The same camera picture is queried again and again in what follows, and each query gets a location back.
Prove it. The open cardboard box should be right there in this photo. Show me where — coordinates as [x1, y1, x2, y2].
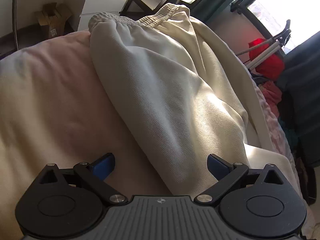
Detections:
[34, 2, 72, 39]

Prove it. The right teal curtain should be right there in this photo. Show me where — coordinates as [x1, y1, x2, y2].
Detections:
[276, 33, 319, 205]

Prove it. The cream zip-up sweat garment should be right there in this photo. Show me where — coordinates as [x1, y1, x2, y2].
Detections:
[88, 4, 299, 197]

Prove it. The garment steamer on pole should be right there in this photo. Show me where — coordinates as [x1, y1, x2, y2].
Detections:
[236, 20, 291, 70]

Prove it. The pink clothes pile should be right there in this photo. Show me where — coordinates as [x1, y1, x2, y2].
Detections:
[259, 81, 282, 118]

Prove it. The pastel pink bed sheet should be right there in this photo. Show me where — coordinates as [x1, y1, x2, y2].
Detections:
[0, 29, 316, 240]

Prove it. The red cloth on steamer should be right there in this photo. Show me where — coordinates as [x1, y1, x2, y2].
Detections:
[249, 44, 285, 81]

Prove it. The metal clothes rack pole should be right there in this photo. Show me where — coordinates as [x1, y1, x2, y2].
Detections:
[12, 0, 19, 51]

